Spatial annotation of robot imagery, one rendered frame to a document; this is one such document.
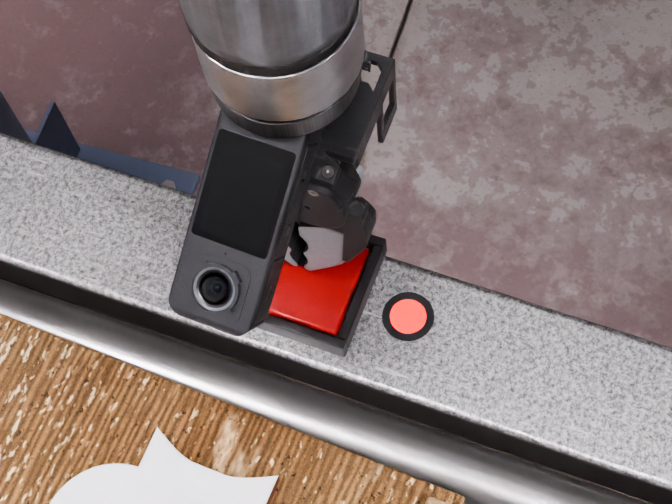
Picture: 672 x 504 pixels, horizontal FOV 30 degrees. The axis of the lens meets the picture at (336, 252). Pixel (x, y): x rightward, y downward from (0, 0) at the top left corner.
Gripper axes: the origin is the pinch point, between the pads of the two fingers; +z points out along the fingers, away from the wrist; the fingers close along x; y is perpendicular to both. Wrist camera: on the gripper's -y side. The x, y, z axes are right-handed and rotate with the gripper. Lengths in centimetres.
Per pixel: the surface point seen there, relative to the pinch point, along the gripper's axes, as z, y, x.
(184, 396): 1.1, -9.8, 3.9
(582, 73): 95, 76, -6
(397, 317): 3.1, -0.4, -5.9
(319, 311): 1.8, -2.0, -1.5
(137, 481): 0.0, -15.5, 4.1
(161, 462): 0.0, -14.0, 3.3
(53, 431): 1.1, -14.3, 10.3
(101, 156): 94, 40, 57
